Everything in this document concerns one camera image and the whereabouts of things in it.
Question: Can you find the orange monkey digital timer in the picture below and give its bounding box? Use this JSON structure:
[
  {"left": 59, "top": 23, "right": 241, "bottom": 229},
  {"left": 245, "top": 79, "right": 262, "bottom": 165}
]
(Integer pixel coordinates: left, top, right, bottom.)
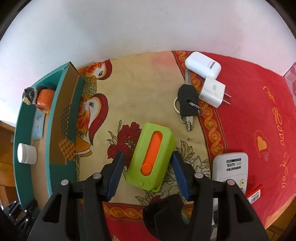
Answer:
[{"left": 22, "top": 85, "right": 55, "bottom": 114}]

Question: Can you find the teal cardboard tray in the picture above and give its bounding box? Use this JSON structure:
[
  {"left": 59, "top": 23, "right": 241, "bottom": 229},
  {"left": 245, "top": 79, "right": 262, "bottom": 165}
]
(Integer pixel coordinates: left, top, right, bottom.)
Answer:
[{"left": 13, "top": 62, "right": 84, "bottom": 207}]

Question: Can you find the green orange utility knife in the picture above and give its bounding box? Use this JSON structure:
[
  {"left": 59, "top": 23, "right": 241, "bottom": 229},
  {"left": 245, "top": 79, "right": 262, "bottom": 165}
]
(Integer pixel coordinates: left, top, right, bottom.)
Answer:
[{"left": 125, "top": 123, "right": 175, "bottom": 192}]

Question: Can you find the black plastic holder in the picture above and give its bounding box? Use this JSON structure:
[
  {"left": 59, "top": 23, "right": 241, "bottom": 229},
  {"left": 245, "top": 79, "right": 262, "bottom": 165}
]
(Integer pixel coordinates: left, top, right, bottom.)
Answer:
[{"left": 142, "top": 194, "right": 190, "bottom": 241}]

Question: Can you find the pink patterned box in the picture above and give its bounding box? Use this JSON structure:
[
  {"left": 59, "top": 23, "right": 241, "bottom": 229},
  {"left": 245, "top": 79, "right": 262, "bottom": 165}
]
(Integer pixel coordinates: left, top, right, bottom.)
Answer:
[{"left": 284, "top": 63, "right": 296, "bottom": 96}]

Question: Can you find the blue card booklet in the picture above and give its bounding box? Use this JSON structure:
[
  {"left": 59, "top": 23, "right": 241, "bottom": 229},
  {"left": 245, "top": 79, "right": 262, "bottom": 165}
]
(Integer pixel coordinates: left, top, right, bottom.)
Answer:
[{"left": 31, "top": 109, "right": 45, "bottom": 141}]

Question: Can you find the red floral blanket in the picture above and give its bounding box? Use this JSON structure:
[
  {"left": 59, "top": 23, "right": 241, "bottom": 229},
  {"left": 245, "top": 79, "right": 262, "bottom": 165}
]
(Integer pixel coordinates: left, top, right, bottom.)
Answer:
[{"left": 77, "top": 51, "right": 295, "bottom": 228}]

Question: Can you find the white earbuds case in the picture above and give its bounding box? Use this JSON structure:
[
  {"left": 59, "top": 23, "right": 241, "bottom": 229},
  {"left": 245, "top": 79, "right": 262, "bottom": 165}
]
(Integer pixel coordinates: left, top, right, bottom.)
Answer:
[{"left": 185, "top": 52, "right": 221, "bottom": 79}]

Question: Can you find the black key with rings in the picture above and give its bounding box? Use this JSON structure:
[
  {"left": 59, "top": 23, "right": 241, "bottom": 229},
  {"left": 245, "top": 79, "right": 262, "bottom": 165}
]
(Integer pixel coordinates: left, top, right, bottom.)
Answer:
[{"left": 173, "top": 69, "right": 204, "bottom": 132}]

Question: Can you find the white USB charger plug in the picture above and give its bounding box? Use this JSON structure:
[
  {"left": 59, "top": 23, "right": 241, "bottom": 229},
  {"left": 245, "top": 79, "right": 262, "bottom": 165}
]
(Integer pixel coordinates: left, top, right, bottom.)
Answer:
[{"left": 199, "top": 77, "right": 231, "bottom": 108}]

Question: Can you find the white plastic jar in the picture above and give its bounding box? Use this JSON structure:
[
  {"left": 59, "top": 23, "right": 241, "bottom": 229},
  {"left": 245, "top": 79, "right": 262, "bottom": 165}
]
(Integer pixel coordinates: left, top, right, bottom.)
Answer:
[{"left": 17, "top": 143, "right": 37, "bottom": 165}]

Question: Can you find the wooden shelf cabinet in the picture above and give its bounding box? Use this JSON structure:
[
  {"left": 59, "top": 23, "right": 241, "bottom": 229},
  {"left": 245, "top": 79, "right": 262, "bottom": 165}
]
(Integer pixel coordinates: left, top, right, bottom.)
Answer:
[{"left": 0, "top": 121, "right": 18, "bottom": 207}]

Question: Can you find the white remote control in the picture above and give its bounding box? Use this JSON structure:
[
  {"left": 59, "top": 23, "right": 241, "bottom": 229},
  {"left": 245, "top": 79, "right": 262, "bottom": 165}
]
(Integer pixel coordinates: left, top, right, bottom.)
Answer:
[{"left": 212, "top": 152, "right": 249, "bottom": 227}]

